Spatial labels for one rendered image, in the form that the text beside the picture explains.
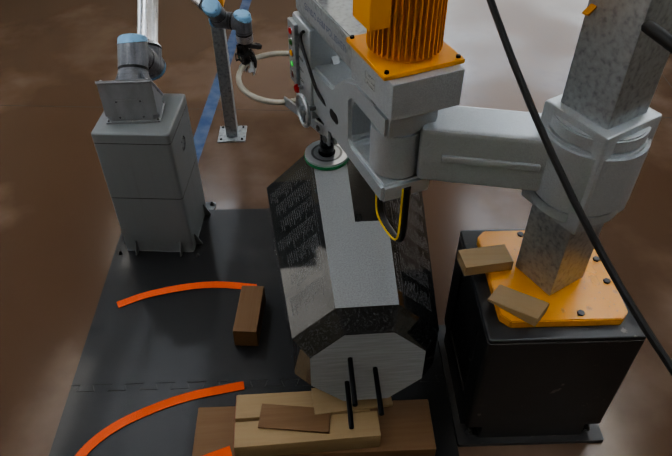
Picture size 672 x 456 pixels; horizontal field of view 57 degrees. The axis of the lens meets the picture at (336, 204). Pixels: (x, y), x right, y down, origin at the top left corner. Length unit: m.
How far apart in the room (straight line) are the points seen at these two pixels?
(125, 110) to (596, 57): 2.24
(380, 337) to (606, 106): 1.12
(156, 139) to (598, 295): 2.16
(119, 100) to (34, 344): 1.32
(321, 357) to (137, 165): 1.52
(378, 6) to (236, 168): 2.68
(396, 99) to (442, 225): 2.08
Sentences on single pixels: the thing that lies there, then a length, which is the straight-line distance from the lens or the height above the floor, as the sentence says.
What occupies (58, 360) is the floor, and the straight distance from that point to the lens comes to 3.50.
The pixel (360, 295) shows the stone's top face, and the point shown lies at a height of 0.82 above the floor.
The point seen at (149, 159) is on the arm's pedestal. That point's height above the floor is 0.69.
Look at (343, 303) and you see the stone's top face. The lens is 2.37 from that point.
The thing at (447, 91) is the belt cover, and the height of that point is 1.63.
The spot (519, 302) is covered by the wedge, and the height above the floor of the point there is 0.81.
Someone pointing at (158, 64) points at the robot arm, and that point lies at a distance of 3.53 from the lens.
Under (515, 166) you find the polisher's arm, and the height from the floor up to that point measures 1.36.
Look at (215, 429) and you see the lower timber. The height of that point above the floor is 0.11.
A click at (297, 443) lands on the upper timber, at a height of 0.20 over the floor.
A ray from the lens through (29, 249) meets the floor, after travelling 4.13.
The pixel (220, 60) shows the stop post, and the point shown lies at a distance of 4.31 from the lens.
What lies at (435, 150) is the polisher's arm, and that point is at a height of 1.39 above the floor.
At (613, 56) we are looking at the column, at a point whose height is 1.78.
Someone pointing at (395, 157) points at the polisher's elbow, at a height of 1.34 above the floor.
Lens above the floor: 2.65
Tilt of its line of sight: 41 degrees down
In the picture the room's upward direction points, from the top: straight up
